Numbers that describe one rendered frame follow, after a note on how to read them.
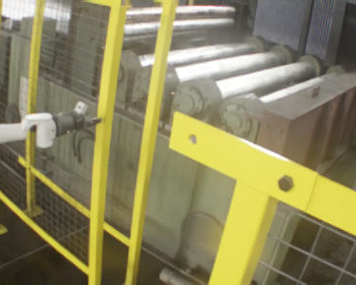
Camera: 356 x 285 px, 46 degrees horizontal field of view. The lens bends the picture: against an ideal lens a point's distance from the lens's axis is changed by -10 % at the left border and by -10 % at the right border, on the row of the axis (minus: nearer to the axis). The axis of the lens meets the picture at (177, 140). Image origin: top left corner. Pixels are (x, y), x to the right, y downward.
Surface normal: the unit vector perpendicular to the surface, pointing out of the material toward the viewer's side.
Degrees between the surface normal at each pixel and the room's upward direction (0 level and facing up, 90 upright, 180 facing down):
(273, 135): 90
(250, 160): 90
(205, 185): 90
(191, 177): 90
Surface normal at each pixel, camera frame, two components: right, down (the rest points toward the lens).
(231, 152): -0.61, 0.24
